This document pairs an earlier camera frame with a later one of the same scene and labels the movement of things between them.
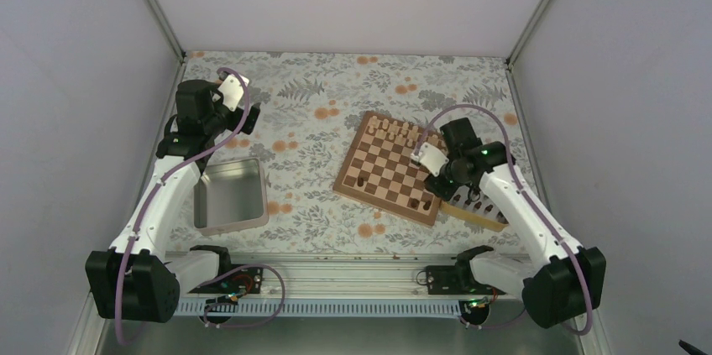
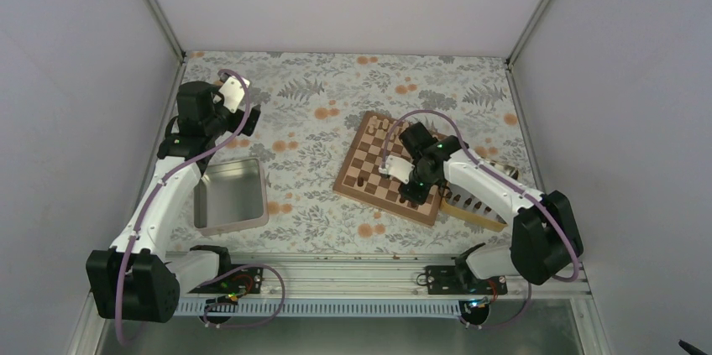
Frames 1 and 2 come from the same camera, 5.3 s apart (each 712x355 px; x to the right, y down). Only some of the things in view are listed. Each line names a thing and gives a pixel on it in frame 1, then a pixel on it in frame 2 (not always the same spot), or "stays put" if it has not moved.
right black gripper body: (446, 191) -> (421, 194)
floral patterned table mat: (312, 107) stays put
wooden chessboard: (377, 168) stays put
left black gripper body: (215, 125) stays put
